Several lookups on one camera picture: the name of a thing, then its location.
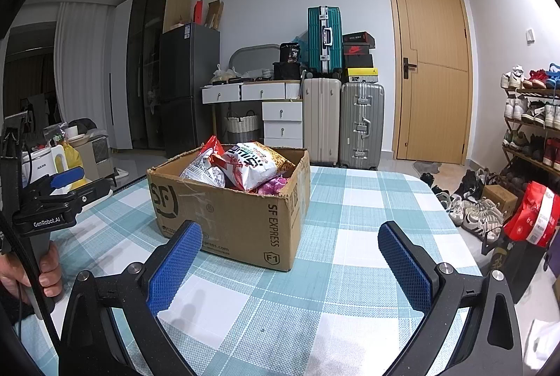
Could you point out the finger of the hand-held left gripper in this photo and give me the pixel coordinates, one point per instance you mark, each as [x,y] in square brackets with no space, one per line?
[94,192]
[68,177]

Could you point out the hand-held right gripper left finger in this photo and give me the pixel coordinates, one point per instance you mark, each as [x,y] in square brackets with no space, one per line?
[175,266]

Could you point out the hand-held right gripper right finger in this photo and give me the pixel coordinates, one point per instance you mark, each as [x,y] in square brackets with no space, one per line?
[407,266]

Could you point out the brown cardboard box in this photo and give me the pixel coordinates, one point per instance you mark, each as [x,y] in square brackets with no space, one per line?
[240,223]

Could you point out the red chip bag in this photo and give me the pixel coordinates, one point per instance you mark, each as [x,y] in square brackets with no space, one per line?
[201,172]

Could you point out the red noodle packet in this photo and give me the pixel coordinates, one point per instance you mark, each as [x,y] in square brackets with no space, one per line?
[249,166]

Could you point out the purple candy bag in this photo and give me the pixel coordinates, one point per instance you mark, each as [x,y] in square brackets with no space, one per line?
[273,185]

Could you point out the person's left hand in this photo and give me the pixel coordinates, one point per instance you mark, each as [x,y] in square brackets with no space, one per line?
[50,271]

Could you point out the yellow bag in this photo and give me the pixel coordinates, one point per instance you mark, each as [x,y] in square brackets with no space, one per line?
[72,159]

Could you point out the white kettle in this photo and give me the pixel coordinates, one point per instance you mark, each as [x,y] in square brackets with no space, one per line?
[41,161]

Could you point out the white slipper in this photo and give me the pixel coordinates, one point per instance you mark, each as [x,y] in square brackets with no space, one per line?
[119,174]

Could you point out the grey bin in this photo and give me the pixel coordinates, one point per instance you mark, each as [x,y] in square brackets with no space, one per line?
[98,153]

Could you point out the teal checked tablecloth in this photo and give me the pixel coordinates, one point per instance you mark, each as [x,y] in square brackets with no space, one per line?
[350,205]

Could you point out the heap of scattered shoes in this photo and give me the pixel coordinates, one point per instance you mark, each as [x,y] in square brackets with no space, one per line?
[472,209]

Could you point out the grey floor mat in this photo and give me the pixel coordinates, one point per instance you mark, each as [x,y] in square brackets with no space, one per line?
[426,167]

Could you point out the black paper bag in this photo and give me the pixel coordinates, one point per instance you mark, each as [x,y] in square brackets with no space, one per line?
[516,266]

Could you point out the white curtain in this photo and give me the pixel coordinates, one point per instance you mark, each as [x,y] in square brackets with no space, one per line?
[83,65]

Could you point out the small cardboard box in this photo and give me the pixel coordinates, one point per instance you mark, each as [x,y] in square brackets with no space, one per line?
[498,198]

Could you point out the black refrigerator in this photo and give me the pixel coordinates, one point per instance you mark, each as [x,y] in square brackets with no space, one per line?
[188,96]

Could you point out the red gift bag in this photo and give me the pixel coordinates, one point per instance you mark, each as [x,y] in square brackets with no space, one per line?
[531,214]

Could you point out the tall dark wooden cabinet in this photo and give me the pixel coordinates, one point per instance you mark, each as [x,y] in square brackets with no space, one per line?
[144,65]

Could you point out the silver suitcase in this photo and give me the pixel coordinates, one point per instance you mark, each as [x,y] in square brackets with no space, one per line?
[361,126]

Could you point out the woven laundry basket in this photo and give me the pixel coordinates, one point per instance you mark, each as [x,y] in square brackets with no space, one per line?
[242,126]

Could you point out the white plastic bag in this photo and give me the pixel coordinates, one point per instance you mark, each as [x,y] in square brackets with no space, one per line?
[542,345]

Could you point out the beige suitcase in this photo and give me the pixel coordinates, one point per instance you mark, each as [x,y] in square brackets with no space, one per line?
[321,122]

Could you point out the wooden door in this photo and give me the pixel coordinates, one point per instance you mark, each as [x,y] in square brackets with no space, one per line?
[433,96]

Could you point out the clear plastic bag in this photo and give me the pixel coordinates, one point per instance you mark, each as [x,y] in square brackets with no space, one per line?
[225,75]

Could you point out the white dresser with drawers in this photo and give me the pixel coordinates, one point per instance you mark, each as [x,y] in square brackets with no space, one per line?
[282,118]

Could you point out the wooden shoe rack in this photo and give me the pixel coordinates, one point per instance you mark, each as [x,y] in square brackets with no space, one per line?
[525,124]

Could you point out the yellow and black shoe box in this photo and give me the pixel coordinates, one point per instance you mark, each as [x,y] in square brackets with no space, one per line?
[362,75]

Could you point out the grey oval mirror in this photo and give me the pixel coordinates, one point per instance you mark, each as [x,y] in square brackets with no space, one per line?
[253,58]

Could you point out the flat cardboard pieces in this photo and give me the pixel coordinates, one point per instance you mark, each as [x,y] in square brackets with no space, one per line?
[214,13]

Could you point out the red logo shoe box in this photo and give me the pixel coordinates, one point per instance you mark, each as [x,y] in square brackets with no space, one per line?
[358,54]

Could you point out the black storage box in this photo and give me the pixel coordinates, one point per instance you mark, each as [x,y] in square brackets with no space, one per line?
[287,71]

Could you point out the black labelled canister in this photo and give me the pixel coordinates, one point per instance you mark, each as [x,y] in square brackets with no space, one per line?
[290,52]

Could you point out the teal suitcase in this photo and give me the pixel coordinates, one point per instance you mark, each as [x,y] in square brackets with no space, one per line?
[324,39]

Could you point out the blue plastic bag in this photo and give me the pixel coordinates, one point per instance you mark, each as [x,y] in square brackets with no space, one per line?
[300,43]

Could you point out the white light switch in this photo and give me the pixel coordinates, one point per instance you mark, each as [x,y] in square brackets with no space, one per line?
[530,34]

